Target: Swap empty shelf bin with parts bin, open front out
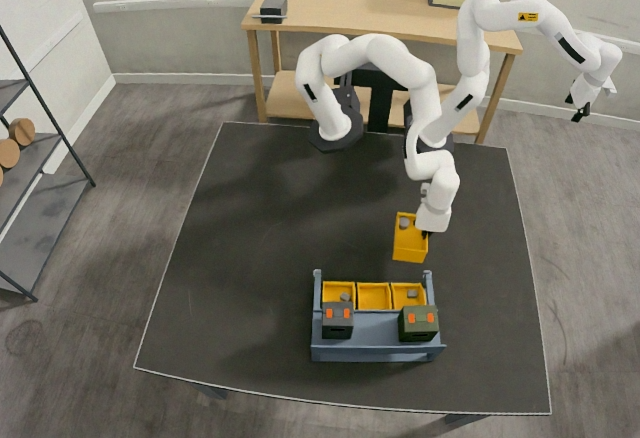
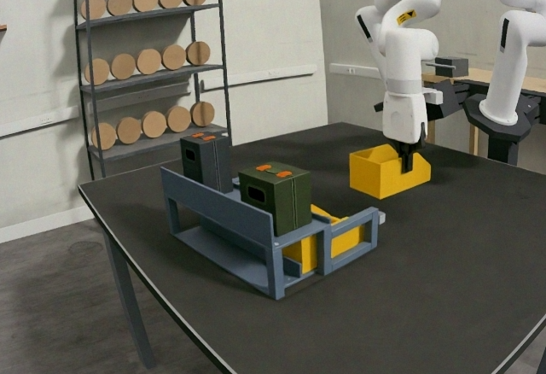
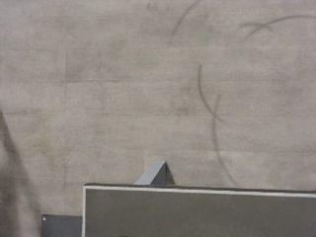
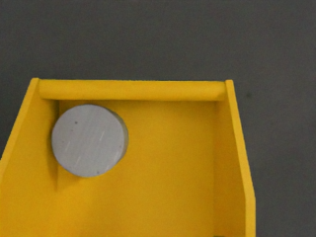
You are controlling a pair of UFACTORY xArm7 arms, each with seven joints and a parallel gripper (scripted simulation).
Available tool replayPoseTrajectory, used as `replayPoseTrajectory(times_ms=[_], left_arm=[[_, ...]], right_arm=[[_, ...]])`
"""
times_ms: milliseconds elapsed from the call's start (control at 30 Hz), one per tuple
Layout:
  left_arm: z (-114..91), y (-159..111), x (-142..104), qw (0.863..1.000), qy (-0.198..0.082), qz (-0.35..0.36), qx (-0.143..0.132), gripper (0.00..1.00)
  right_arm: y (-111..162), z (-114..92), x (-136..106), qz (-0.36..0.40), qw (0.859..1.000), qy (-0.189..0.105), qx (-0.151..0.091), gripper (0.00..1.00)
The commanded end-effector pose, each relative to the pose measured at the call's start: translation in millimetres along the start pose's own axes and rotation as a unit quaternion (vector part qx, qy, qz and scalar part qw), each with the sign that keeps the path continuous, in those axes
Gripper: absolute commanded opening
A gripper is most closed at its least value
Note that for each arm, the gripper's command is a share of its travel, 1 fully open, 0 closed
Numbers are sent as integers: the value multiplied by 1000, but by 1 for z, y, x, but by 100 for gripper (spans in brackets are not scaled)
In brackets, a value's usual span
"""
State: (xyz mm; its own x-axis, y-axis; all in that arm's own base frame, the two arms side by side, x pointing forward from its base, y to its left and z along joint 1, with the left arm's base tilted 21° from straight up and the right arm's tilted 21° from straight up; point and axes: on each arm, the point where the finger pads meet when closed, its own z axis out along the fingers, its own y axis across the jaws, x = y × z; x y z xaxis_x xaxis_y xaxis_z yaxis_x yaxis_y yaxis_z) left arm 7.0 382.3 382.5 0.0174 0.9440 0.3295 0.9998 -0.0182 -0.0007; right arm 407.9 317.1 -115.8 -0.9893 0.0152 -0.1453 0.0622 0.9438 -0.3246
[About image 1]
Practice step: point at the dark green tool case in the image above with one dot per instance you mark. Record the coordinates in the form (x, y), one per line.
(417, 323)

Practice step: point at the yellow bin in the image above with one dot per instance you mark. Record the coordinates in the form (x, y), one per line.
(410, 243)
(333, 290)
(400, 299)
(373, 296)

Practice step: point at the grey metal disc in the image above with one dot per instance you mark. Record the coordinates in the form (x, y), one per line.
(403, 223)

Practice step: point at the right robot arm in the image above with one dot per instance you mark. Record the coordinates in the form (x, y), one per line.
(334, 57)

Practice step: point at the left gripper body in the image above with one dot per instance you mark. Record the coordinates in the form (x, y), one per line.
(583, 92)

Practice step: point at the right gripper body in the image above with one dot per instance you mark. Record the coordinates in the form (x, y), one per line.
(428, 222)

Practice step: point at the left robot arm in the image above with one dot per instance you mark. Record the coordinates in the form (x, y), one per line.
(472, 54)

